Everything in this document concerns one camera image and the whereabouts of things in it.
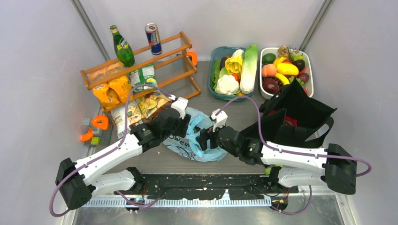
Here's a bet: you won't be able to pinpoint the light blue plastic bag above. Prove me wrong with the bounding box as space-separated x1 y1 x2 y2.
163 107 227 162

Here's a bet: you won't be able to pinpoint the black tote bag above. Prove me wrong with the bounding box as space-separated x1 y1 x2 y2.
242 81 336 148

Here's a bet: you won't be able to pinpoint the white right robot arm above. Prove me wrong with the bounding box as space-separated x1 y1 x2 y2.
196 126 357 195

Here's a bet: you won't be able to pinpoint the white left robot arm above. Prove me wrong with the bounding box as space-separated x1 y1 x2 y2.
55 107 191 210

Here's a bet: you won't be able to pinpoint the barbecue chips bag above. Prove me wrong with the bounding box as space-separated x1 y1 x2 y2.
137 91 171 119

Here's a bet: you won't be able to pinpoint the white brown snack bag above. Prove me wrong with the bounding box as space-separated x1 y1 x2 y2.
110 100 144 139

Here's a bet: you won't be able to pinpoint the green white snack bag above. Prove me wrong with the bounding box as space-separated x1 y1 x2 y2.
129 63 158 88

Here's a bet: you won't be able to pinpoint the white cauliflower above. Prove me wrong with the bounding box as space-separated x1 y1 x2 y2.
215 75 239 96

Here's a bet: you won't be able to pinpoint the wooden shelf rack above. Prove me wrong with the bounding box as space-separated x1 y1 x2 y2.
80 31 201 99

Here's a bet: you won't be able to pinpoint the napa cabbage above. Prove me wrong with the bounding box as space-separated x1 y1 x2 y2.
240 44 259 94

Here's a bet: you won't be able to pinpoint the orange snack bag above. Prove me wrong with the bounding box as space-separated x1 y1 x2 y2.
92 75 132 110

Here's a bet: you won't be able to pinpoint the orange toy arch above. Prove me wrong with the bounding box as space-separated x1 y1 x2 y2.
91 115 109 130

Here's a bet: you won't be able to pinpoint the yellow lettuce head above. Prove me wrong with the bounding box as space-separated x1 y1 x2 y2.
225 49 245 75

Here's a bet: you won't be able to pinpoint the peach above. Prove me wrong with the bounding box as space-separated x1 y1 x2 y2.
261 63 277 77

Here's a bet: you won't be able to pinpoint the yellow banana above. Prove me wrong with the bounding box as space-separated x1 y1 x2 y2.
275 73 290 86

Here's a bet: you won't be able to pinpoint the green glass bottle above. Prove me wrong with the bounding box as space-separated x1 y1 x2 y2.
109 25 135 67

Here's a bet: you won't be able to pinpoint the teal vegetable basket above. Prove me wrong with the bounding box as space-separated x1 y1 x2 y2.
208 46 254 101

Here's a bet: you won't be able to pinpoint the green grapes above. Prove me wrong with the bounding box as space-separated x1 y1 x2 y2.
289 76 306 88

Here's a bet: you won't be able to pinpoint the green avocado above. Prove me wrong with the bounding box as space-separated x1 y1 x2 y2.
261 53 276 65

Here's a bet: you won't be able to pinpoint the yellow mango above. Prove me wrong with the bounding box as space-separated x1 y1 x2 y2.
276 63 299 76

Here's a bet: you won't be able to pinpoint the blue red drink can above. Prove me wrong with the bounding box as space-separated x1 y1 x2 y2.
145 23 162 55

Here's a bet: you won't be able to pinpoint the white fruit basket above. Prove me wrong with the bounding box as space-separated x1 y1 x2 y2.
259 46 314 99

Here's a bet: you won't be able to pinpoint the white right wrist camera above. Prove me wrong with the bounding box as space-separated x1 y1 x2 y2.
210 109 228 132

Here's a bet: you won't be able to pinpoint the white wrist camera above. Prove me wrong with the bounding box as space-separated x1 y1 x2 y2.
170 97 189 119
210 109 228 132

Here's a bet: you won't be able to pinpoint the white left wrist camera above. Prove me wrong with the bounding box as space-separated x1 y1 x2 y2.
170 97 189 119

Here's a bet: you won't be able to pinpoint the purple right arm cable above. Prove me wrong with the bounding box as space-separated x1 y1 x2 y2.
214 95 372 216

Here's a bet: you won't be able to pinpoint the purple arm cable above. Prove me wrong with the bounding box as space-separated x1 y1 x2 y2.
49 84 176 218
214 95 372 216

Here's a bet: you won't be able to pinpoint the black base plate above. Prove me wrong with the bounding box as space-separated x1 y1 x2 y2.
122 174 298 200

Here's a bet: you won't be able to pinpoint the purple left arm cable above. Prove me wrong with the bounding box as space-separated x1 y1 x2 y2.
49 84 176 218

